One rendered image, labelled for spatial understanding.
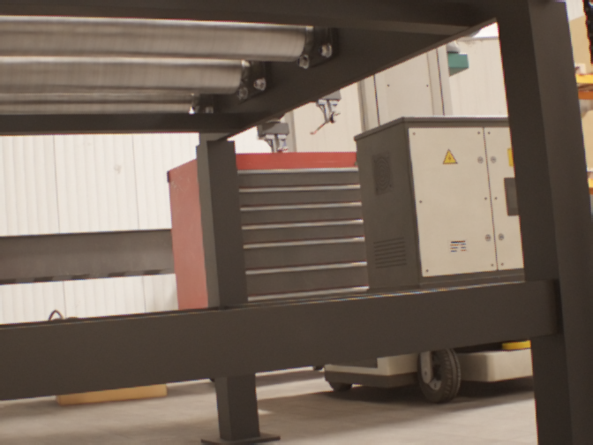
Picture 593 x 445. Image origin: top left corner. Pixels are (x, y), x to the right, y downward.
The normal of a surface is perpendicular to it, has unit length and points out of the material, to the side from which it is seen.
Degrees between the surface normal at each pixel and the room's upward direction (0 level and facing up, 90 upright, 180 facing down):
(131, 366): 90
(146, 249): 90
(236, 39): 127
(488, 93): 90
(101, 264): 90
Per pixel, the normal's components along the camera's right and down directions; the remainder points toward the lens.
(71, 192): 0.46, -0.09
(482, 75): 0.04, -0.07
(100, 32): 0.45, 0.34
